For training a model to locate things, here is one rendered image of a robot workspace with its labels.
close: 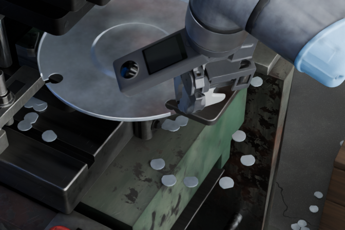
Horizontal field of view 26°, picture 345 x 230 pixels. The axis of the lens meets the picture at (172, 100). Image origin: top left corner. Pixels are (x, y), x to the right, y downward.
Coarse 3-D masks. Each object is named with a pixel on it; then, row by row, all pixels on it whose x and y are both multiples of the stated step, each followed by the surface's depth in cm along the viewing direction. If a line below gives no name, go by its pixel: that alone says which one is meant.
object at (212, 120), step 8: (216, 88) 108; (224, 88) 108; (232, 96) 107; (168, 104) 106; (176, 104) 106; (216, 104) 106; (224, 104) 106; (176, 112) 106; (200, 112) 105; (208, 112) 105; (216, 112) 105; (152, 120) 116; (160, 120) 119; (200, 120) 104; (208, 120) 104; (216, 120) 104; (136, 128) 117; (144, 128) 116; (152, 128) 117; (144, 136) 118; (152, 136) 119
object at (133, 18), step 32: (128, 0) 122; (160, 0) 122; (96, 32) 116; (128, 32) 115; (160, 32) 115; (64, 64) 111; (96, 64) 111; (64, 96) 107; (96, 96) 107; (160, 96) 107
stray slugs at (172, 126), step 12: (252, 84) 127; (36, 108) 115; (24, 120) 114; (168, 120) 122; (180, 120) 122; (48, 132) 112; (240, 132) 120; (252, 156) 116; (156, 168) 115; (168, 180) 113; (192, 180) 113; (228, 180) 113
